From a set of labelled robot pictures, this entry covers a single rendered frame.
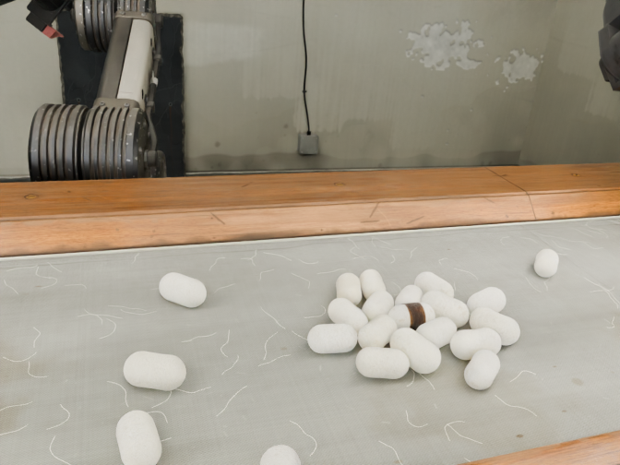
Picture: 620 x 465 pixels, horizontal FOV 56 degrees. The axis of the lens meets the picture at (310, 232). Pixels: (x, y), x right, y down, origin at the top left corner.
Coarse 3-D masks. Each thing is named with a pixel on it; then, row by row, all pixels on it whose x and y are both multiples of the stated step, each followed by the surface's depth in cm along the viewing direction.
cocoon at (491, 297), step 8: (488, 288) 46; (496, 288) 46; (472, 296) 45; (480, 296) 45; (488, 296) 45; (496, 296) 45; (504, 296) 46; (472, 304) 45; (480, 304) 44; (488, 304) 44; (496, 304) 45; (504, 304) 46
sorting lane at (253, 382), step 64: (64, 256) 49; (128, 256) 50; (192, 256) 51; (256, 256) 52; (320, 256) 53; (384, 256) 54; (448, 256) 55; (512, 256) 56; (576, 256) 57; (0, 320) 41; (64, 320) 41; (128, 320) 42; (192, 320) 42; (256, 320) 43; (320, 320) 44; (576, 320) 47; (0, 384) 35; (64, 384) 35; (128, 384) 36; (192, 384) 36; (256, 384) 37; (320, 384) 37; (384, 384) 38; (448, 384) 38; (512, 384) 39; (576, 384) 39; (0, 448) 31; (64, 448) 31; (192, 448) 32; (256, 448) 32; (320, 448) 32; (384, 448) 33; (448, 448) 33; (512, 448) 33
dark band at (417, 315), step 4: (408, 304) 43; (412, 304) 43; (416, 304) 43; (420, 304) 43; (408, 308) 42; (412, 308) 42; (416, 308) 42; (420, 308) 42; (412, 312) 42; (416, 312) 42; (420, 312) 42; (424, 312) 42; (412, 316) 42; (416, 316) 42; (420, 316) 42; (424, 316) 42; (412, 320) 42; (416, 320) 42; (420, 320) 42; (424, 320) 42; (412, 324) 42; (416, 324) 42; (420, 324) 42; (412, 328) 42; (416, 328) 42
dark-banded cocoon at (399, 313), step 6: (396, 306) 43; (402, 306) 42; (426, 306) 43; (390, 312) 43; (396, 312) 42; (402, 312) 42; (408, 312) 42; (426, 312) 42; (432, 312) 43; (396, 318) 42; (402, 318) 42; (408, 318) 42; (426, 318) 42; (432, 318) 43; (402, 324) 42; (408, 324) 42
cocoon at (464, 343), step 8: (480, 328) 41; (488, 328) 41; (456, 336) 40; (464, 336) 40; (472, 336) 40; (480, 336) 40; (488, 336) 40; (496, 336) 40; (456, 344) 40; (464, 344) 40; (472, 344) 40; (480, 344) 40; (488, 344) 40; (496, 344) 40; (456, 352) 40; (464, 352) 40; (472, 352) 40; (496, 352) 40
